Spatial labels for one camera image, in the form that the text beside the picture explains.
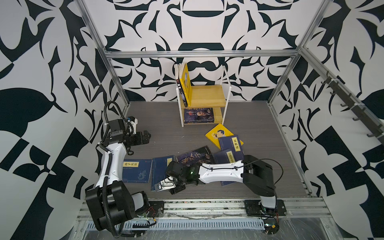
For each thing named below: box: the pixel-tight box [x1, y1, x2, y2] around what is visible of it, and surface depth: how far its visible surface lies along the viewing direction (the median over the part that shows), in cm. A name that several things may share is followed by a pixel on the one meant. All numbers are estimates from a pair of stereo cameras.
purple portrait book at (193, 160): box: [176, 145, 214, 171], surface depth 91 cm
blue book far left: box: [122, 158, 153, 183], surface depth 89 cm
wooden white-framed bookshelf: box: [175, 65, 232, 128], surface depth 98 cm
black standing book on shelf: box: [174, 63, 188, 108], surface depth 81 cm
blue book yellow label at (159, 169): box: [151, 155, 175, 191], surface depth 91 cm
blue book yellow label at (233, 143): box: [218, 135, 245, 162], surface depth 96 cm
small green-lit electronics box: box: [264, 218, 280, 235], surface depth 72 cm
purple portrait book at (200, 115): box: [184, 107, 215, 124], surface depth 107 cm
